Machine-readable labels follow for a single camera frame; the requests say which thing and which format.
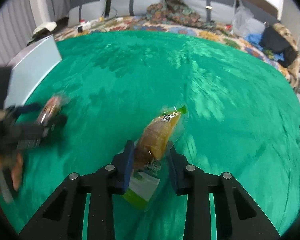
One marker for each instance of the person's left hand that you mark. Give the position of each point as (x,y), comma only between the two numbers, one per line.
(17,170)

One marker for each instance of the sliced cake packet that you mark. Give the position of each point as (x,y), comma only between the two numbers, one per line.
(160,135)

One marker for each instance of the blue cloth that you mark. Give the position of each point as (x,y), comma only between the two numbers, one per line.
(253,40)

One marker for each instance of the dark clothes pile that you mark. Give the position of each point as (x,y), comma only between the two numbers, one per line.
(62,23)

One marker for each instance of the leopard print blanket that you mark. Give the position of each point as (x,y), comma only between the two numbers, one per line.
(287,30)

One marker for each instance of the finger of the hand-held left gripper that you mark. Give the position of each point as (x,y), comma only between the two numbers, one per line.
(55,122)
(27,109)

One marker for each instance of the black garment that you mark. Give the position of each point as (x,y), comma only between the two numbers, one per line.
(277,42)

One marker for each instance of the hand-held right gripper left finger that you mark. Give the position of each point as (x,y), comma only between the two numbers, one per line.
(128,170)

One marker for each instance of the white storage box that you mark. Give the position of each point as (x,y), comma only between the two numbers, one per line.
(32,67)

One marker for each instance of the floral bedsheet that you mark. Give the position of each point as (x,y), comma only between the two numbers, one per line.
(145,26)

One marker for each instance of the white sheer curtain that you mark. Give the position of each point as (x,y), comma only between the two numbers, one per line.
(10,30)

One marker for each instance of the clear plastic bag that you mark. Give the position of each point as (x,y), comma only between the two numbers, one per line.
(243,22)

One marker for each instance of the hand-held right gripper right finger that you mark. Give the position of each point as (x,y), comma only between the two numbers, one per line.
(173,175)

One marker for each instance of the dark floral quilt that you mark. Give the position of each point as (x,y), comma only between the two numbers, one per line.
(175,10)

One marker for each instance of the clear brown snack packet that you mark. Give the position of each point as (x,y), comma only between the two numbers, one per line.
(50,107)

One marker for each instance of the grey curtain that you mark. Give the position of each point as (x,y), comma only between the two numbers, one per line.
(50,0)

